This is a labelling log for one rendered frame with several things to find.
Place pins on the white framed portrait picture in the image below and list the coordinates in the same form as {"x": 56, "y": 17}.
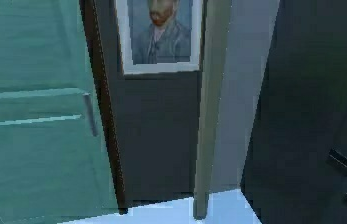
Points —
{"x": 161, "y": 36}

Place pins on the dark grey room door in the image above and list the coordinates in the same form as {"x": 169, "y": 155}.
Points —
{"x": 297, "y": 126}

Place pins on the green room door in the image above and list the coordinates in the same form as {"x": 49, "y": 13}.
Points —
{"x": 31, "y": 150}

